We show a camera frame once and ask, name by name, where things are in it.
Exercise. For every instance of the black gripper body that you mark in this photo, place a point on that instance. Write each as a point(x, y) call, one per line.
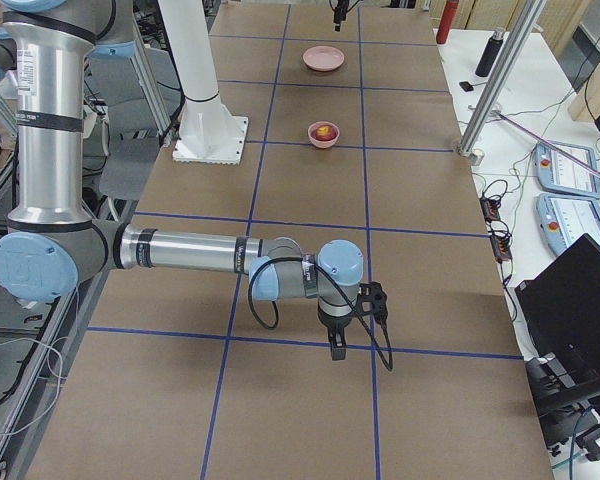
point(338, 8)
point(335, 326)

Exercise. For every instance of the red apple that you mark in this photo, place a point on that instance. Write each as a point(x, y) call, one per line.
point(325, 133)

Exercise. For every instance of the pink bowl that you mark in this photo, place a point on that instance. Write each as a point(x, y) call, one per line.
point(320, 144)

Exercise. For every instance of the pink plate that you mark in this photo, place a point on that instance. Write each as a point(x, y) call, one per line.
point(323, 58)

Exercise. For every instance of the red water bottle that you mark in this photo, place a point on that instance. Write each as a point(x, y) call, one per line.
point(446, 21)

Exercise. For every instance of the black small device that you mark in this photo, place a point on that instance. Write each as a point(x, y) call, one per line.
point(466, 86)

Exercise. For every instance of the black water bottle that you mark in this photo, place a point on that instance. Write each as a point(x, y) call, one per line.
point(490, 53)

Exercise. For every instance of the black laptop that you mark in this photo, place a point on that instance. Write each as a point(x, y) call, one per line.
point(562, 304)

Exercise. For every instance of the lower teach pendant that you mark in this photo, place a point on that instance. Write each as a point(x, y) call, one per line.
point(565, 218)

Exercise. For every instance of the teach pendant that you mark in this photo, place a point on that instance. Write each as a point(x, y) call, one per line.
point(565, 218)
point(558, 174)

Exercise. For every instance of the upper teach pendant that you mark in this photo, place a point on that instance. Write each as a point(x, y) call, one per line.
point(558, 174)

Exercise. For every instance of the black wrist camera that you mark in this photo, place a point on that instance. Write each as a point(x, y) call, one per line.
point(372, 301)

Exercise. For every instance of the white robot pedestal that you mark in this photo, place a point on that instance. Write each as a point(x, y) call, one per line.
point(208, 132)

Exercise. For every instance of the aluminium frame post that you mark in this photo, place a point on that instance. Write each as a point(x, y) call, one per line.
point(504, 64)

